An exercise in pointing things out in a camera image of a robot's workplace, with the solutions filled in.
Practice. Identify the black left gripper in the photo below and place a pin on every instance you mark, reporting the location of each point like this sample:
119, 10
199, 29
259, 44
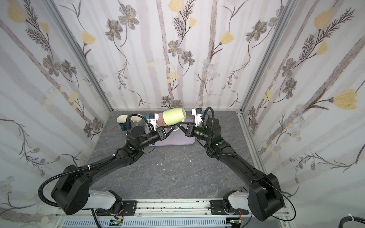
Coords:
159, 133

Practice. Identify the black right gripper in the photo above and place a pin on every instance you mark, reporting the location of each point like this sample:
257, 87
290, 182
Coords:
189, 130

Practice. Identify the light green ceramic mug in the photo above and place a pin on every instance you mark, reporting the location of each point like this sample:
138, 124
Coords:
174, 116

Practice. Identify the dark green ceramic mug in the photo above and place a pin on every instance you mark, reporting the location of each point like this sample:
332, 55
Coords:
121, 120

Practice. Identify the grey ceramic mug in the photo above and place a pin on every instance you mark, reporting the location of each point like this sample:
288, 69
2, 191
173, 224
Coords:
136, 120

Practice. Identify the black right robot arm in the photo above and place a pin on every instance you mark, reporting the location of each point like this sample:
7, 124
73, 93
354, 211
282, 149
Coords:
264, 192

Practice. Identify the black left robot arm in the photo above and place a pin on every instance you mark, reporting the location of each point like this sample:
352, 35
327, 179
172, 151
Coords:
72, 191

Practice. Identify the pink ceramic mug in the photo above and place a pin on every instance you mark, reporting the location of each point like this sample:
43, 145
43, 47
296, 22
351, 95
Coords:
160, 121

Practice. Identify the lilac plastic tray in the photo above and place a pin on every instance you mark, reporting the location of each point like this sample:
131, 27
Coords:
176, 138

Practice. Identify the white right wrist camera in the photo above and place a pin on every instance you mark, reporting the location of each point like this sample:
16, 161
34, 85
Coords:
197, 113

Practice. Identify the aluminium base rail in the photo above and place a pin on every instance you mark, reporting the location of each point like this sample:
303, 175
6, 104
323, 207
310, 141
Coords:
171, 213

